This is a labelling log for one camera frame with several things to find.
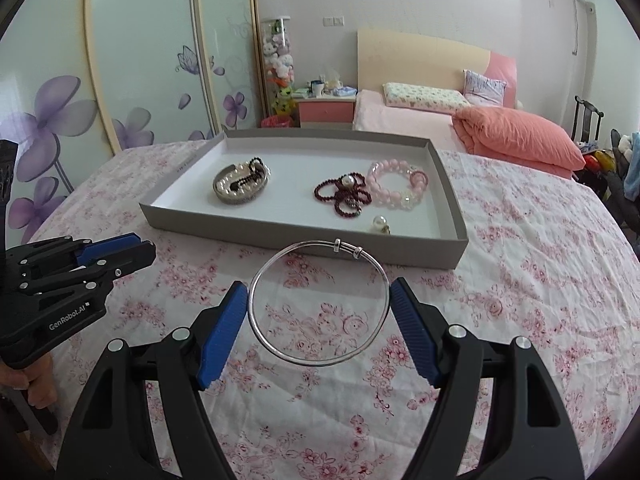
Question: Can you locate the dark red turquoise bead bracelet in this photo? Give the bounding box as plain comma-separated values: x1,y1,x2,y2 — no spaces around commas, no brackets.
314,176,346,206

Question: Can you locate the grey cardboard box tray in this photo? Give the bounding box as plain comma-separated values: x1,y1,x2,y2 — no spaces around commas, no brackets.
138,127,469,271

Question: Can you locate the floral sliding door wardrobe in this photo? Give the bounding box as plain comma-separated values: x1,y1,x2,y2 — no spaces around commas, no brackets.
0,0,266,226

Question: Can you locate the orange duvet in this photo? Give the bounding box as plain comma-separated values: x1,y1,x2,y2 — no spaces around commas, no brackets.
452,105,587,180

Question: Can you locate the pink bed sheet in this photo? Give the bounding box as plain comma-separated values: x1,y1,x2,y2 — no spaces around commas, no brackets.
351,89,466,153

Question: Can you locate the pink floral bedspread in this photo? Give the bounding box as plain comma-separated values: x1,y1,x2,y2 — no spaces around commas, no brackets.
25,137,640,480

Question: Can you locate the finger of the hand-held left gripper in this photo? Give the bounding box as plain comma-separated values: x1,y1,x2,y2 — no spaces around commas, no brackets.
20,241,157,307
7,232,142,273

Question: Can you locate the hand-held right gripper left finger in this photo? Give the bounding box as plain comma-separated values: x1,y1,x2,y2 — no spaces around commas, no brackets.
54,280,249,480

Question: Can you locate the beige and pink headboard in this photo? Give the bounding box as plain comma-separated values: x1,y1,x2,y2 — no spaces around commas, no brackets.
356,28,518,111

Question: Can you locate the pile of clothes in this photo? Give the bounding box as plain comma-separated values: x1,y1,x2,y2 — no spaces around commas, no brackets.
575,130,640,241

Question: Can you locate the wide silver cuff bracelet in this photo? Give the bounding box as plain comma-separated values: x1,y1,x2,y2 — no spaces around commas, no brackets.
212,161,273,206

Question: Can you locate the black chair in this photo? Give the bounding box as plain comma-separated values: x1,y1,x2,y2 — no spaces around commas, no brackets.
571,95,606,143

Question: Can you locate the person's left hand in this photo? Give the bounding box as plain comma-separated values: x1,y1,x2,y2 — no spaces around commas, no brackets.
0,352,57,409

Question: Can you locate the clear tube of plush toys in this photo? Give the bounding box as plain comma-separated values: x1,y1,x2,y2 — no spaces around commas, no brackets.
259,16,297,128

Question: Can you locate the floral print pillow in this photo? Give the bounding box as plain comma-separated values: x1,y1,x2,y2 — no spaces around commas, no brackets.
382,81,466,112

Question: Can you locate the blue garment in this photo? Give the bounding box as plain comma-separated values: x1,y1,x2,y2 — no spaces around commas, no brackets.
624,132,640,188

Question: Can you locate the large pink bead bracelet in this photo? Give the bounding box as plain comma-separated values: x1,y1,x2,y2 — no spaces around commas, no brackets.
366,158,430,209

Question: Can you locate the purple print pillow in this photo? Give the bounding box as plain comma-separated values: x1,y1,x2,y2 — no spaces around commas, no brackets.
462,69,507,108

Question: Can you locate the pink nightstand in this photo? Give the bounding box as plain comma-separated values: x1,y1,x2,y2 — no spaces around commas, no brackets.
295,87,358,129

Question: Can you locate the thin silver bangle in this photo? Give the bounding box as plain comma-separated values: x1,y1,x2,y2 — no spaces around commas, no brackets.
247,238,391,367

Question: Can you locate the black bead bracelet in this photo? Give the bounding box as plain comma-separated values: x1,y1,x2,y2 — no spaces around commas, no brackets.
229,156,261,193

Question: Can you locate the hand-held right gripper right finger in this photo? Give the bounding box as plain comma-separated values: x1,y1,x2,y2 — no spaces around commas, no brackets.
390,276,586,480

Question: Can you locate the dark red bead strand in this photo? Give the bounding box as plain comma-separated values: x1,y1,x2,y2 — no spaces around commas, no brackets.
332,175,372,219

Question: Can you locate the white pearl bracelet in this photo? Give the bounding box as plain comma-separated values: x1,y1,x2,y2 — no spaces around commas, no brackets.
216,161,271,196

